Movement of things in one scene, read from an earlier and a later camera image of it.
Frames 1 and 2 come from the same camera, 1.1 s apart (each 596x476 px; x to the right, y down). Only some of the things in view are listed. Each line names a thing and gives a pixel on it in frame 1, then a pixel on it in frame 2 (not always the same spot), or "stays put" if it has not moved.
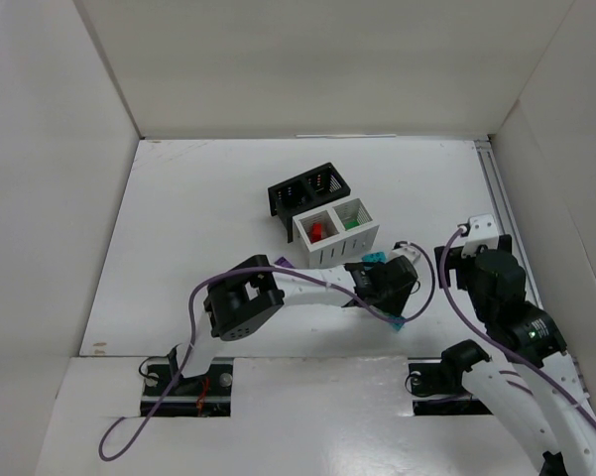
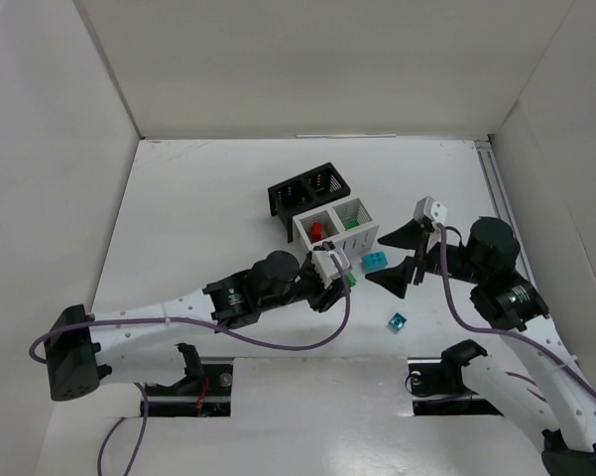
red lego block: (316, 232) stays put
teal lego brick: (378, 257) stays put
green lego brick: (351, 224) stays put
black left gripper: (394, 302) to (318, 294)
